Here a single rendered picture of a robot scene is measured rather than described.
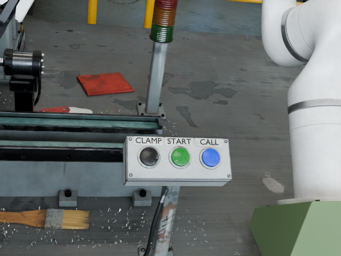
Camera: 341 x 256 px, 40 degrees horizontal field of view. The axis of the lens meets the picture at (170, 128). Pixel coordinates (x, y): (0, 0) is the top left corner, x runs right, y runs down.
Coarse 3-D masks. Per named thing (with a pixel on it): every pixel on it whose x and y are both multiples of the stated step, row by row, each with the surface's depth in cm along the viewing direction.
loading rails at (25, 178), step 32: (0, 128) 101; (32, 128) 103; (64, 128) 104; (96, 128) 105; (128, 128) 107; (160, 128) 108; (0, 160) 94; (32, 160) 95; (64, 160) 96; (96, 160) 98; (0, 192) 98; (32, 192) 99; (64, 192) 99; (96, 192) 102; (128, 192) 104; (160, 192) 105
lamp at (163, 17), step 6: (156, 12) 119; (162, 12) 118; (168, 12) 118; (174, 12) 119; (156, 18) 120; (162, 18) 119; (168, 18) 119; (174, 18) 121; (162, 24) 120; (168, 24) 120
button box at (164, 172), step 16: (128, 144) 73; (144, 144) 74; (160, 144) 74; (176, 144) 75; (192, 144) 75; (208, 144) 76; (224, 144) 77; (128, 160) 72; (160, 160) 73; (192, 160) 74; (224, 160) 76; (128, 176) 71; (144, 176) 72; (160, 176) 72; (176, 176) 73; (192, 176) 74; (208, 176) 74; (224, 176) 75
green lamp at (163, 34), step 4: (152, 24) 122; (156, 24) 120; (152, 28) 122; (156, 28) 121; (160, 28) 120; (164, 28) 120; (168, 28) 121; (172, 28) 122; (152, 32) 122; (156, 32) 121; (160, 32) 121; (164, 32) 121; (168, 32) 121; (172, 32) 123; (152, 36) 123; (156, 36) 122; (160, 36) 121; (164, 36) 122; (168, 36) 122; (172, 36) 124; (156, 40) 122; (160, 40) 122; (164, 40) 122; (168, 40) 123
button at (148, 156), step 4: (144, 148) 73; (148, 148) 73; (152, 148) 73; (144, 152) 72; (148, 152) 73; (152, 152) 73; (156, 152) 73; (140, 156) 72; (144, 156) 72; (148, 156) 72; (152, 156) 72; (156, 156) 73; (144, 160) 72; (148, 160) 72; (152, 160) 72; (156, 160) 72; (144, 164) 72; (148, 164) 72; (152, 164) 72
